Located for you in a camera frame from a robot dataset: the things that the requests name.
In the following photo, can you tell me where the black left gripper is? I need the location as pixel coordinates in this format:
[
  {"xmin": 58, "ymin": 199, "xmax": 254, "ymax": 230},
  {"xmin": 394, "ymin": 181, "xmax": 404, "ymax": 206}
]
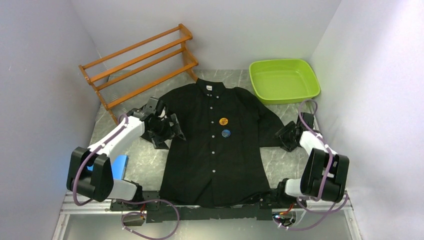
[{"xmin": 148, "ymin": 114, "xmax": 186, "ymax": 150}]

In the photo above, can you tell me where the orange round brooch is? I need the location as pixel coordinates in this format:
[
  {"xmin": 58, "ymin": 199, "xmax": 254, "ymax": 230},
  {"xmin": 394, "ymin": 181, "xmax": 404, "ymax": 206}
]
[{"xmin": 219, "ymin": 117, "xmax": 229, "ymax": 126}]

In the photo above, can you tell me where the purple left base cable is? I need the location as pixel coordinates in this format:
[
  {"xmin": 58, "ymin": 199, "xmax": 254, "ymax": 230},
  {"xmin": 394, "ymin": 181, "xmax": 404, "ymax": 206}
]
[{"xmin": 110, "ymin": 198, "xmax": 181, "ymax": 240}]

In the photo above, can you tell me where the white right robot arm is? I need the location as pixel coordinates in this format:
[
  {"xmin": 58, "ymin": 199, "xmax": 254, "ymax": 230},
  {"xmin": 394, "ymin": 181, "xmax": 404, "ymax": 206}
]
[{"xmin": 275, "ymin": 112, "xmax": 350, "ymax": 208}]

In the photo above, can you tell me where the blue round brooch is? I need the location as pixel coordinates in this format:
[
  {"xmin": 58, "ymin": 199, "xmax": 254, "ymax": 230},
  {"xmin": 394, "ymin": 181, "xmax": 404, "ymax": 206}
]
[{"xmin": 221, "ymin": 129, "xmax": 231, "ymax": 138}]

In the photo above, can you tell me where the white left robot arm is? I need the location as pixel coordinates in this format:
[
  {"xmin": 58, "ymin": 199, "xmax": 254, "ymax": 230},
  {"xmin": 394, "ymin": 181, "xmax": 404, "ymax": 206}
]
[{"xmin": 66, "ymin": 97, "xmax": 185, "ymax": 210}]

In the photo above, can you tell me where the aluminium frame rail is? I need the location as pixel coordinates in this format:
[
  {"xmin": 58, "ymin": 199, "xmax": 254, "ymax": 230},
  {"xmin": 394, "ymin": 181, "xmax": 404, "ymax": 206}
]
[{"xmin": 53, "ymin": 192, "xmax": 362, "ymax": 240}]

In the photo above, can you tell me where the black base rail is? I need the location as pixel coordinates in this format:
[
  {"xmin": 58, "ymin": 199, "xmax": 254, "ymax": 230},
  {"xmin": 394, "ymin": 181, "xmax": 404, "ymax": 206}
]
[{"xmin": 109, "ymin": 188, "xmax": 307, "ymax": 223}]

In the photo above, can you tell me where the black button shirt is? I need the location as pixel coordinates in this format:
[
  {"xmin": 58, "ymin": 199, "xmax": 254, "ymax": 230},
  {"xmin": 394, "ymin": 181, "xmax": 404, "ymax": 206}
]
[{"xmin": 159, "ymin": 79, "xmax": 283, "ymax": 208}]

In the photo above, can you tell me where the green plastic basin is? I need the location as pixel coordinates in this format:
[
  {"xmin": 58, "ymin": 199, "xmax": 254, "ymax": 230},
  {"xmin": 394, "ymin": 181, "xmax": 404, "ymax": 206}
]
[{"xmin": 248, "ymin": 58, "xmax": 321, "ymax": 105}]

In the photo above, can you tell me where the orange wooden rack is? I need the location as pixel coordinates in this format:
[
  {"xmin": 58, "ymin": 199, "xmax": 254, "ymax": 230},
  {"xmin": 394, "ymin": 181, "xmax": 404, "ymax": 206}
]
[{"xmin": 78, "ymin": 23, "xmax": 199, "ymax": 124}]

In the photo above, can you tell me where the blue foam pad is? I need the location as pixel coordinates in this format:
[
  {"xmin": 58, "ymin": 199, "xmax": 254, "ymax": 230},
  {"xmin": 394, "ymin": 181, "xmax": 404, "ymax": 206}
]
[{"xmin": 111, "ymin": 155, "xmax": 129, "ymax": 180}]

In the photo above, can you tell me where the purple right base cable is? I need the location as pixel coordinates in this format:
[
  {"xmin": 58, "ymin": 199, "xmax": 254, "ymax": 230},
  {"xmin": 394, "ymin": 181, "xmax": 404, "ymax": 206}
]
[{"xmin": 273, "ymin": 193, "xmax": 349, "ymax": 232}]

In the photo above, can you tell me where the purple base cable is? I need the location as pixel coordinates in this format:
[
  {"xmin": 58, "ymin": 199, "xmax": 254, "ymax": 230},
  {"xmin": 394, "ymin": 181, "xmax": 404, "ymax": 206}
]
[
  {"xmin": 273, "ymin": 193, "xmax": 349, "ymax": 232},
  {"xmin": 110, "ymin": 198, "xmax": 181, "ymax": 240}
]

